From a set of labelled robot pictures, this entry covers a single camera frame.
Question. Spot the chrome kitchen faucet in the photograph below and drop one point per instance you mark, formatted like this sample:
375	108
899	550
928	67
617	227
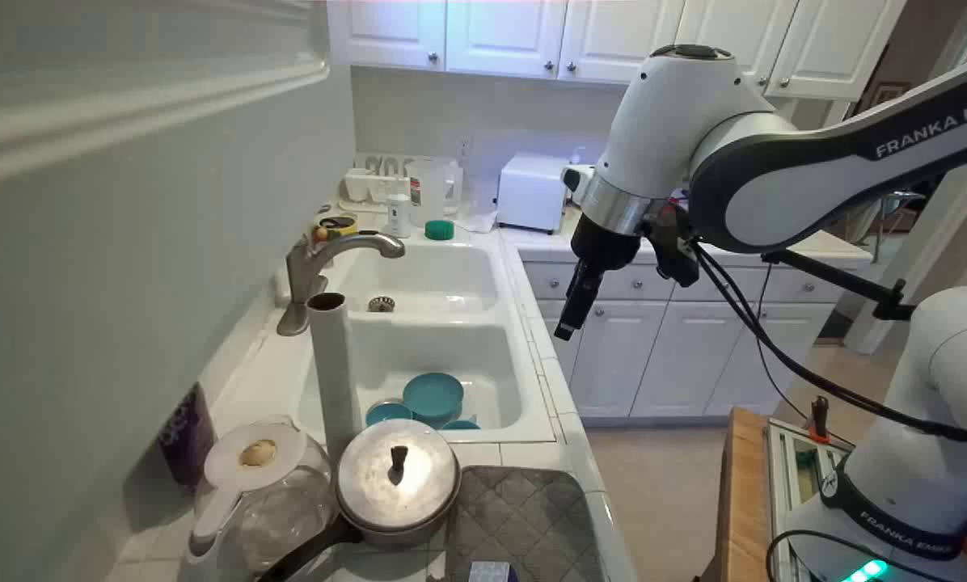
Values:
309	261

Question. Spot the green cup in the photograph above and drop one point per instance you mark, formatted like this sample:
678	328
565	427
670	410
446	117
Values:
437	231

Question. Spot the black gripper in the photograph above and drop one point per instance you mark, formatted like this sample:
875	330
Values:
600	249

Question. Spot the teal plastic plate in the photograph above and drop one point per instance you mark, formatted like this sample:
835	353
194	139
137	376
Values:
432	399

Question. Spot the steel pot with lid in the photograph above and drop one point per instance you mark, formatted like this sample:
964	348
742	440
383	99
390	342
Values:
397	479

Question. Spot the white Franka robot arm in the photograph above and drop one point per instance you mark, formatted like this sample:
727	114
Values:
701	161

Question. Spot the clear kettle white handle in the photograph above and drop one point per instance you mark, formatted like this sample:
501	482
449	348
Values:
268	493

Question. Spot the grey quilted drying mat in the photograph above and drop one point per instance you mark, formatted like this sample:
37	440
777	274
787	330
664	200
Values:
530	522

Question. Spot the white lower cabinets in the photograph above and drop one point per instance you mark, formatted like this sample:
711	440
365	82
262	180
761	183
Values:
654	350

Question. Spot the white toaster appliance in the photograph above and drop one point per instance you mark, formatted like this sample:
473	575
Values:
530	193

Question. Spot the white dish rack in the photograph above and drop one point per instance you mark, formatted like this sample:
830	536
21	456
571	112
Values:
427	187

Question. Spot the white cabinets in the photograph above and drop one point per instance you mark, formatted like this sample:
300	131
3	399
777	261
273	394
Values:
790	49
654	350

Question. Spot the white double kitchen sink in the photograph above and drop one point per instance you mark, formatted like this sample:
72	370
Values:
443	308

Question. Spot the white upper cabinets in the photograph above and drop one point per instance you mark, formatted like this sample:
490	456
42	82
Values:
790	49

